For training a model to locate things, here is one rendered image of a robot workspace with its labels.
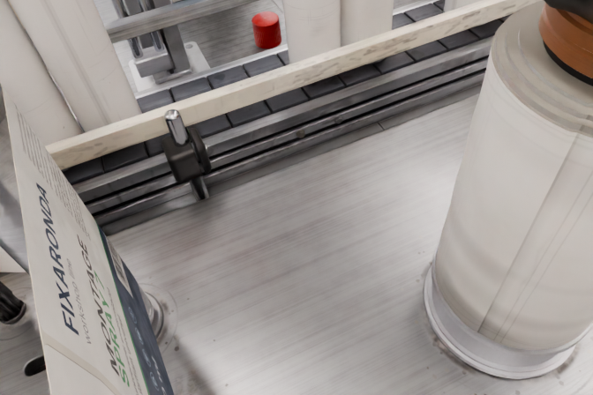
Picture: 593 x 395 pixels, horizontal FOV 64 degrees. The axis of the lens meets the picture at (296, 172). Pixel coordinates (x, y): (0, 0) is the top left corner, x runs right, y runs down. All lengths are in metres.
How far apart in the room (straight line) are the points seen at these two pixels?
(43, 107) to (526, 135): 0.34
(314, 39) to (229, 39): 0.22
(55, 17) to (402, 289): 0.29
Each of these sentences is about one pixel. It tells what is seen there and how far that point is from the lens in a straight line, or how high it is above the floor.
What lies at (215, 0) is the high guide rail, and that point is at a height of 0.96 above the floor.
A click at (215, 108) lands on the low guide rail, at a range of 0.41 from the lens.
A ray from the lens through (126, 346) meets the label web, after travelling 0.20.
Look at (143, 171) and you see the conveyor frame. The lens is 0.42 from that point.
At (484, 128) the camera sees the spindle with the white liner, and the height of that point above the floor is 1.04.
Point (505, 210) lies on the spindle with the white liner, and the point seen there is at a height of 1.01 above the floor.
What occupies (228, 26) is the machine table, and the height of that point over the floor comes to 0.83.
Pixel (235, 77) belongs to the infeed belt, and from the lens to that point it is 0.48.
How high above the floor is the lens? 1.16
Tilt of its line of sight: 48 degrees down
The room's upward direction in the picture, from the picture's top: 7 degrees counter-clockwise
